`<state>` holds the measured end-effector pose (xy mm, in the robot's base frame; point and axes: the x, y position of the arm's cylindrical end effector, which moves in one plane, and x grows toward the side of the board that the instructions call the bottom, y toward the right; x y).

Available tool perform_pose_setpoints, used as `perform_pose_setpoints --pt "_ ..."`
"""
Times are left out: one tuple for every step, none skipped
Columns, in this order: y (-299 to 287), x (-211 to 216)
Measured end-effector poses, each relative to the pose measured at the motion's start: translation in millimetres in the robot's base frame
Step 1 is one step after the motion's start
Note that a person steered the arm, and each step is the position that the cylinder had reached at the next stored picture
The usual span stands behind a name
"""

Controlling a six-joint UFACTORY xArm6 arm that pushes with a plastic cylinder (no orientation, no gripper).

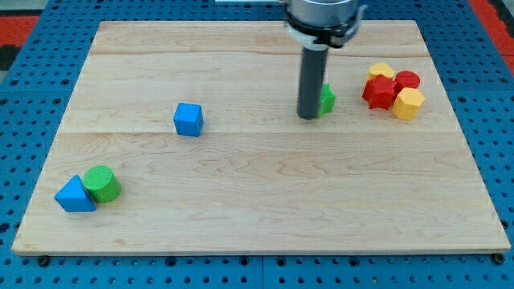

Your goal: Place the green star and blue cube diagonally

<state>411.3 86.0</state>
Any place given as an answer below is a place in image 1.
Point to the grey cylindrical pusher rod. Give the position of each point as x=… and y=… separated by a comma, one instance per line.
x=312, y=69

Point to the red star block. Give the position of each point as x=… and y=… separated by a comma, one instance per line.
x=379, y=92

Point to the light wooden board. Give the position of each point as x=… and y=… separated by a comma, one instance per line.
x=258, y=180

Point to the yellow hexagon block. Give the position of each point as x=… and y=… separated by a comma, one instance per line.
x=407, y=103

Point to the blue triangle block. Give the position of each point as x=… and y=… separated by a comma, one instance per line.
x=73, y=197

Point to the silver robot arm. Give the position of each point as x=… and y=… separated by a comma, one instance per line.
x=319, y=25

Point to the red cylinder block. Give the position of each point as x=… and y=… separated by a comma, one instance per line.
x=406, y=79

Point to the green cylinder block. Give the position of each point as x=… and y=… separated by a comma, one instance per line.
x=101, y=182

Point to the yellow heart block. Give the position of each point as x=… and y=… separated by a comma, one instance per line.
x=380, y=69

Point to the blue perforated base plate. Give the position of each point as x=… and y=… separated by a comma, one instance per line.
x=39, y=84

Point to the green star block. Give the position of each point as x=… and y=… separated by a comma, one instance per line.
x=327, y=100

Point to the blue cube block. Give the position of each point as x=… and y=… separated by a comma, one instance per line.
x=188, y=119

